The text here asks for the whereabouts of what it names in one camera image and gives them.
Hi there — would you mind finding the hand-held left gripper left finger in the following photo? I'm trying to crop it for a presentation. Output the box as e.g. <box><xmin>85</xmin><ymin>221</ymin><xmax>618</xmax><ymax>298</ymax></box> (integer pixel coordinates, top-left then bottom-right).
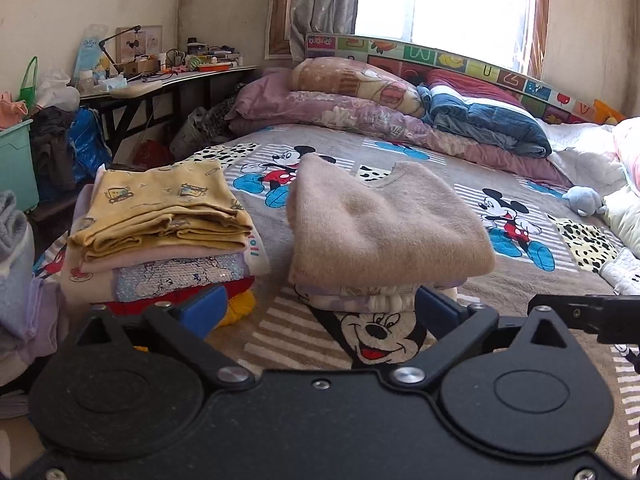
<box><xmin>75</xmin><ymin>285</ymin><xmax>256</xmax><ymax>393</ymax></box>

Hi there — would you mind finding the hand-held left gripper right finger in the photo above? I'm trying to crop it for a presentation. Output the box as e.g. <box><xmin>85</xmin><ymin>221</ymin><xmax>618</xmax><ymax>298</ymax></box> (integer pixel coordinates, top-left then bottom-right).
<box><xmin>390</xmin><ymin>285</ymin><xmax>573</xmax><ymax>393</ymax></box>

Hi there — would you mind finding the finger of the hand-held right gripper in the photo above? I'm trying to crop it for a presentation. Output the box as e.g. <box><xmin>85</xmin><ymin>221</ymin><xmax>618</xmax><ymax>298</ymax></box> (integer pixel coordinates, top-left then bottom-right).
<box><xmin>527</xmin><ymin>294</ymin><xmax>640</xmax><ymax>346</ymax></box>

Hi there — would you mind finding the beige sweater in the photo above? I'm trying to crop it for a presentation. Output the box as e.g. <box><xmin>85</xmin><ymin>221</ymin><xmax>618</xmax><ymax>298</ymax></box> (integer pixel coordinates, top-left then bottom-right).
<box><xmin>286</xmin><ymin>152</ymin><xmax>497</xmax><ymax>291</ymax></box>

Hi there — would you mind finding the yellow folded sweater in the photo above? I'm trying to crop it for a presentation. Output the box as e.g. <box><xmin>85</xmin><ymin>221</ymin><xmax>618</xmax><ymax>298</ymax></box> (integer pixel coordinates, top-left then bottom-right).
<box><xmin>217</xmin><ymin>290</ymin><xmax>257</xmax><ymax>328</ymax></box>

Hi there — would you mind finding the sequin folded garment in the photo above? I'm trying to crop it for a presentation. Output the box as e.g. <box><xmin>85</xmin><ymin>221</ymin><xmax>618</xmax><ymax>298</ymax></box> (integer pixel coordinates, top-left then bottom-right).
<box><xmin>114</xmin><ymin>256</ymin><xmax>251</xmax><ymax>303</ymax></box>

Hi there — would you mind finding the white quilted garment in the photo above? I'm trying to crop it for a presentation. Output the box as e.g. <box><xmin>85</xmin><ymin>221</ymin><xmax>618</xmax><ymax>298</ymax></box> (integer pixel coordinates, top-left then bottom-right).
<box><xmin>600</xmin><ymin>247</ymin><xmax>640</xmax><ymax>296</ymax></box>

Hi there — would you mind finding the cream purple folded garment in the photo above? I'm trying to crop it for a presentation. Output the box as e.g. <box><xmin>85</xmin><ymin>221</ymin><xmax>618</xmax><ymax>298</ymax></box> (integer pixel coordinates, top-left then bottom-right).
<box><xmin>302</xmin><ymin>292</ymin><xmax>458</xmax><ymax>315</ymax></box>

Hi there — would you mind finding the cartoon mouse blanket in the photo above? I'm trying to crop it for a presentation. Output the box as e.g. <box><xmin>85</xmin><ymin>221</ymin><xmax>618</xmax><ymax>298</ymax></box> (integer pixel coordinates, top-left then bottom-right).
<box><xmin>32</xmin><ymin>125</ymin><xmax>640</xmax><ymax>476</ymax></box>

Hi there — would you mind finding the cream pillow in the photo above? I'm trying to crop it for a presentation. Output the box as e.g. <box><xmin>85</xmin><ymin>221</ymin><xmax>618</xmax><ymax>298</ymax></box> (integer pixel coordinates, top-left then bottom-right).
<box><xmin>602</xmin><ymin>185</ymin><xmax>640</xmax><ymax>246</ymax></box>

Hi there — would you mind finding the blue plush toy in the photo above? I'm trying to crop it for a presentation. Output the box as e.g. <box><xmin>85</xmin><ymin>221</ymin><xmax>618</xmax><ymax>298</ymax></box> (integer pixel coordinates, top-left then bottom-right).
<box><xmin>562</xmin><ymin>186</ymin><xmax>608</xmax><ymax>217</ymax></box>

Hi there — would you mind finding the pale pink folded garment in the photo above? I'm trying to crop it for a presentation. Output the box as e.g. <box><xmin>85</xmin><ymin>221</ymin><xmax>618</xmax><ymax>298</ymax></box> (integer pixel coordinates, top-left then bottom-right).
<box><xmin>60</xmin><ymin>232</ymin><xmax>271</xmax><ymax>311</ymax></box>

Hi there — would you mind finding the yellow printed folded garment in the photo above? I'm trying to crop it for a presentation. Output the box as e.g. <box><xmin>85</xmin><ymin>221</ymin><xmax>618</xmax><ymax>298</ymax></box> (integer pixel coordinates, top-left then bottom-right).
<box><xmin>67</xmin><ymin>164</ymin><xmax>253</xmax><ymax>262</ymax></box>

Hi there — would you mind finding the white bed sheet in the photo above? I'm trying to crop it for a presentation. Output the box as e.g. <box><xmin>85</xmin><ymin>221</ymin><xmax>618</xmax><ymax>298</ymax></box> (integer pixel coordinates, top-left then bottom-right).
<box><xmin>537</xmin><ymin>117</ymin><xmax>628</xmax><ymax>198</ymax></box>

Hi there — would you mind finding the lilac garment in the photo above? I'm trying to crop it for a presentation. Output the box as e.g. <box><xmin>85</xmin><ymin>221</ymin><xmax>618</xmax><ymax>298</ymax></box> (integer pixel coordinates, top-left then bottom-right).
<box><xmin>20</xmin><ymin>275</ymin><xmax>68</xmax><ymax>371</ymax></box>

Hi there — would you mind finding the red bag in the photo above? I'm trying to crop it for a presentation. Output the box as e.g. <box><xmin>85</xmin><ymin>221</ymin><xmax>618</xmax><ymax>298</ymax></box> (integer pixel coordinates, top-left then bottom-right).
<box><xmin>132</xmin><ymin>140</ymin><xmax>173</xmax><ymax>168</ymax></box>

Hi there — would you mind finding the coral folded blanket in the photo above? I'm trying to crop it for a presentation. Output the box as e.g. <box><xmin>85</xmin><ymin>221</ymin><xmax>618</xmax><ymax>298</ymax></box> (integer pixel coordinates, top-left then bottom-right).
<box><xmin>612</xmin><ymin>117</ymin><xmax>640</xmax><ymax>186</ymax></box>

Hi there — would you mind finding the grey bag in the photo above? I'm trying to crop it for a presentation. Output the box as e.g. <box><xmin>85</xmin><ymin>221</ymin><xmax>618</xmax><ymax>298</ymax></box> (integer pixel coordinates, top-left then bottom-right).
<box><xmin>170</xmin><ymin>105</ymin><xmax>236</xmax><ymax>161</ymax></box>

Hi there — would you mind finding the blue folded quilt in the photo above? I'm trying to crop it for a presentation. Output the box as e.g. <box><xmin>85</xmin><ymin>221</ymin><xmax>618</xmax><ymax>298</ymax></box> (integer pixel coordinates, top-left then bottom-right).
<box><xmin>417</xmin><ymin>82</ymin><xmax>553</xmax><ymax>158</ymax></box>

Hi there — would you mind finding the grey fleece garment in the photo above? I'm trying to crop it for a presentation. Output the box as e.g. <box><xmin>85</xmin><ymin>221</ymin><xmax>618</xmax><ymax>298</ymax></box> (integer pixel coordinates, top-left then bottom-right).
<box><xmin>0</xmin><ymin>190</ymin><xmax>36</xmax><ymax>351</ymax></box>

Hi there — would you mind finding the blue plastic bag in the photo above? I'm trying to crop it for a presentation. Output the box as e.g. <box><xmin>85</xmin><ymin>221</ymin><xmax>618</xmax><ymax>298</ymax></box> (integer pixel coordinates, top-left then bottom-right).
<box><xmin>67</xmin><ymin>107</ymin><xmax>113</xmax><ymax>183</ymax></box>

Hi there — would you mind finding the dark clothing pile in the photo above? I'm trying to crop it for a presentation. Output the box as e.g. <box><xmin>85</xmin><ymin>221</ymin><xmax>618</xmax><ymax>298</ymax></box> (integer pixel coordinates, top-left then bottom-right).
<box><xmin>30</xmin><ymin>107</ymin><xmax>78</xmax><ymax>191</ymax></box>

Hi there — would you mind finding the maroon blanket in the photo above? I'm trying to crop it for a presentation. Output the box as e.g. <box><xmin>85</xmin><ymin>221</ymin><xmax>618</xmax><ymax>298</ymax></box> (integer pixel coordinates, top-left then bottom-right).
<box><xmin>425</xmin><ymin>69</ymin><xmax>526</xmax><ymax>108</ymax></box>

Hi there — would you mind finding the mauve floral quilt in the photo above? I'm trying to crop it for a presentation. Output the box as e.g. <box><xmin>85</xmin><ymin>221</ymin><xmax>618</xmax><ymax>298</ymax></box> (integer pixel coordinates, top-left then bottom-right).
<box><xmin>225</xmin><ymin>67</ymin><xmax>573</xmax><ymax>188</ymax></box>

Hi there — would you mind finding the white top desk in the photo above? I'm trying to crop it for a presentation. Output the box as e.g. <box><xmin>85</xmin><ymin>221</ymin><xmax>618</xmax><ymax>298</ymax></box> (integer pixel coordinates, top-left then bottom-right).
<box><xmin>80</xmin><ymin>65</ymin><xmax>258</xmax><ymax>161</ymax></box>

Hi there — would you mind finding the green storage bin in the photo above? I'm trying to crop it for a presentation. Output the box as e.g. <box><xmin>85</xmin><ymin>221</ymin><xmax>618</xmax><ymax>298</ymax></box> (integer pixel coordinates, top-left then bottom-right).
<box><xmin>0</xmin><ymin>120</ymin><xmax>40</xmax><ymax>216</ymax></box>

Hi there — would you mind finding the tan cartoon pillow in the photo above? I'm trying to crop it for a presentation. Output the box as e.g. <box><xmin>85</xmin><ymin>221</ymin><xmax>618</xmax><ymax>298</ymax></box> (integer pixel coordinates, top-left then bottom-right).
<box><xmin>292</xmin><ymin>57</ymin><xmax>426</xmax><ymax>118</ymax></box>

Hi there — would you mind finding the colourful alphabet foam mat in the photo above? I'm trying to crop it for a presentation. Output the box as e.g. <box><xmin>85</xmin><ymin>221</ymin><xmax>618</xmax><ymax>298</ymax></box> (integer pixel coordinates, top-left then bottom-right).
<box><xmin>305</xmin><ymin>32</ymin><xmax>626</xmax><ymax>126</ymax></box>

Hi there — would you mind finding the desk clutter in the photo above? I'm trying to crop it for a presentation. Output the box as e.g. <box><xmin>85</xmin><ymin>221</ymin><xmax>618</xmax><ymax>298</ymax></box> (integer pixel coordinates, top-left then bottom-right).
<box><xmin>160</xmin><ymin>37</ymin><xmax>246</xmax><ymax>73</ymax></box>

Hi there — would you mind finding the white plastic bag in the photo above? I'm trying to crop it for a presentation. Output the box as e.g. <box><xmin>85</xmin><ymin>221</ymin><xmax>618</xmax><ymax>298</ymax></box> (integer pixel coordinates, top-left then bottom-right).
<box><xmin>37</xmin><ymin>70</ymin><xmax>81</xmax><ymax>111</ymax></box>

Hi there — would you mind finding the pink cloth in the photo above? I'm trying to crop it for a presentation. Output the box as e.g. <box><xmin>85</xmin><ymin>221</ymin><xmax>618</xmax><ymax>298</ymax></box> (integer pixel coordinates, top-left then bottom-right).
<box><xmin>0</xmin><ymin>91</ymin><xmax>31</xmax><ymax>128</ymax></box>

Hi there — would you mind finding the green mesh bag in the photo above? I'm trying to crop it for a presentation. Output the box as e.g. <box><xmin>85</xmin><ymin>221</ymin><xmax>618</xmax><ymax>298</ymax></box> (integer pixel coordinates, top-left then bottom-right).
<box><xmin>20</xmin><ymin>56</ymin><xmax>40</xmax><ymax>111</ymax></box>

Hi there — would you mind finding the black desk lamp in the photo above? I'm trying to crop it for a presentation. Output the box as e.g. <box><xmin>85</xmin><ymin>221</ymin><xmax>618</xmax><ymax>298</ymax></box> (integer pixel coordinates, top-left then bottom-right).
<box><xmin>99</xmin><ymin>25</ymin><xmax>142</xmax><ymax>68</ymax></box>

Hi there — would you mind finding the window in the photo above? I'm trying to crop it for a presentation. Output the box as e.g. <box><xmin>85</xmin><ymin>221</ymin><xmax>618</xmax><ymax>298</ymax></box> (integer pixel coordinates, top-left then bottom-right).
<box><xmin>355</xmin><ymin>0</ymin><xmax>541</xmax><ymax>73</ymax></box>

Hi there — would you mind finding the grey curtain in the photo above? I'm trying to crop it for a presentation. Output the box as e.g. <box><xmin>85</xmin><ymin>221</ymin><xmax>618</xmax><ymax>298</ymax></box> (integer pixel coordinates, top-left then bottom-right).
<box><xmin>290</xmin><ymin>0</ymin><xmax>363</xmax><ymax>63</ymax></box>

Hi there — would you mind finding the picture frame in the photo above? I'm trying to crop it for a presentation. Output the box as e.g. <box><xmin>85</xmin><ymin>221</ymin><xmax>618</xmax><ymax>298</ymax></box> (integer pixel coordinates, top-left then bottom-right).
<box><xmin>116</xmin><ymin>25</ymin><xmax>163</xmax><ymax>63</ymax></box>

